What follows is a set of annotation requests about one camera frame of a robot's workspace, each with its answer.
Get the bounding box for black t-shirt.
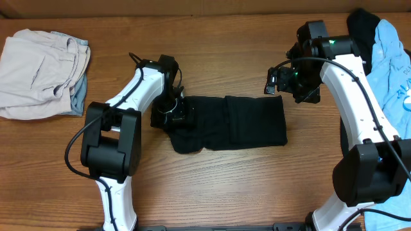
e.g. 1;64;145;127
164;96;288;154

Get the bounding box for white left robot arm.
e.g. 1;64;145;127
80;55;193;230

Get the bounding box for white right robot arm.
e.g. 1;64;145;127
265;36;410;230

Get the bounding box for black shirt with white text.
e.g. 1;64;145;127
339;8;411;158

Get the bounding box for light blue printed t-shirt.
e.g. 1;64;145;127
365;19;410;230

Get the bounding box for light blue folded garment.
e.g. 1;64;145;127
61;50;91;117

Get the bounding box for beige folded pants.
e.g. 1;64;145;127
1;29;91;120

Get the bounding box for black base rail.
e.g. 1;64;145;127
137;222;312;231

